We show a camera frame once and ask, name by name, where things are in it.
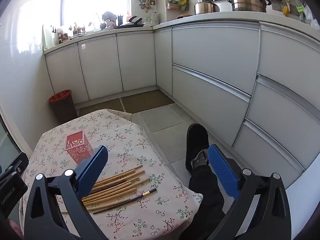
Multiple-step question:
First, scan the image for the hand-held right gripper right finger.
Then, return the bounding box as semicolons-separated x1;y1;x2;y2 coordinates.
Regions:
207;144;292;240

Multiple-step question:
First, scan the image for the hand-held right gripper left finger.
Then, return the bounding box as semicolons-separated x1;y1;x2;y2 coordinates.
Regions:
24;145;109;240

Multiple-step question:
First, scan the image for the pile of bamboo chopsticks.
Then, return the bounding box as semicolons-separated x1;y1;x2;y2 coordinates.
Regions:
61;165;150;214

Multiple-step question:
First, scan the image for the pink perforated utensil holder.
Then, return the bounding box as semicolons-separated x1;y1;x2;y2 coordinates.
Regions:
64;130;95;166

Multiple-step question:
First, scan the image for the dark chopstick with gold band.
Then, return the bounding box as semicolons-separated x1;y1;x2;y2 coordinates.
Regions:
92;188;157;215

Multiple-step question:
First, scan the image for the grey sock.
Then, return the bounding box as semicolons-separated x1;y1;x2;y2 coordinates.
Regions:
191;150;209;168

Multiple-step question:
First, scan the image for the person's leg in black trousers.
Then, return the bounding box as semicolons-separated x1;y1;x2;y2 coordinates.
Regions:
172;164;225;240

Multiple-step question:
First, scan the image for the black slipper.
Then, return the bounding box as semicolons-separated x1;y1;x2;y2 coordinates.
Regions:
185;123;210;173

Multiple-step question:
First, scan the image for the floral tablecloth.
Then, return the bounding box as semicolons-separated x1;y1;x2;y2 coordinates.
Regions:
21;109;203;240

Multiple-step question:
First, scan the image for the white cabinet drawer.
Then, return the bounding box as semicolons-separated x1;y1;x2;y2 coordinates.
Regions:
257;23;320;107
233;119;305;188
246;76;320;169
171;22;260;96
172;64;251;147

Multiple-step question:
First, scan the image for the brown trash bin red rim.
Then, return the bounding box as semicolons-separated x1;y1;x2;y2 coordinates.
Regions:
48;89;78;125

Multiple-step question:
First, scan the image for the narrow white cabinet door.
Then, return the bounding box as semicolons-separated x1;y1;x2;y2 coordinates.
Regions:
153;28;173;96

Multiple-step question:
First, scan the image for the row of small bottles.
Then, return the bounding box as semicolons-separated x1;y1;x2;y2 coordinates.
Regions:
57;23;87;43

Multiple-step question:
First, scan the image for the light green cutting board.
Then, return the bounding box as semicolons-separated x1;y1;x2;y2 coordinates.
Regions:
42;24;54;50

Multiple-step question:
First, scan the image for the black pan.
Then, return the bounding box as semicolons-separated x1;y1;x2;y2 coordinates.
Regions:
119;16;146;28

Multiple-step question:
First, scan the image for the grey cloth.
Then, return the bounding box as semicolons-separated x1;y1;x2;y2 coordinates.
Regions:
102;11;118;28

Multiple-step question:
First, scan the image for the white kitchen countertop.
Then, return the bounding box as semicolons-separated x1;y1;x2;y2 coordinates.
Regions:
44;11;320;55

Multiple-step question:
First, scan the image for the clear glass kettle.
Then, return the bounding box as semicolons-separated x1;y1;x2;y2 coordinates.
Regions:
149;12;160;26

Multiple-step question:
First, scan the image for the steel kettle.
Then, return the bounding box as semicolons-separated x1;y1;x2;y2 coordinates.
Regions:
194;0;220;15

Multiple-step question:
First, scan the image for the yellow hanging peeler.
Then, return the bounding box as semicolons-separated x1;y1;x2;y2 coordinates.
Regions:
281;0;292;17

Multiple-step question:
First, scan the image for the wall shelf with packets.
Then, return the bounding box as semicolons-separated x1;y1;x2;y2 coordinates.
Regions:
167;0;189;11

